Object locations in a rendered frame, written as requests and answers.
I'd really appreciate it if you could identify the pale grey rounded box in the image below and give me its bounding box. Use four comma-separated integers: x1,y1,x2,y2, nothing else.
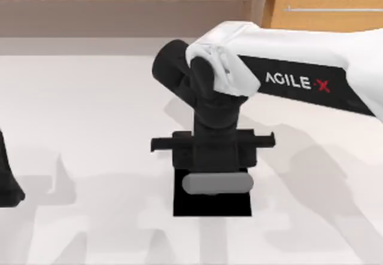
182,173,255,195

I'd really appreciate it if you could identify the flat black square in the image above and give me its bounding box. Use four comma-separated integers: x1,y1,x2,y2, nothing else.
173,166,253,217

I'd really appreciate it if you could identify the open wooden shelf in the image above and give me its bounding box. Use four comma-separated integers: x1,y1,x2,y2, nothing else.
0,0,270,39

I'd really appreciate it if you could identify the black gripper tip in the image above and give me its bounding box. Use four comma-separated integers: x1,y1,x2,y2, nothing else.
0,130,26,209

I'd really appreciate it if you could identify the long metal handle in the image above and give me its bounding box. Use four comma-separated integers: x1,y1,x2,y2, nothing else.
283,5,383,13

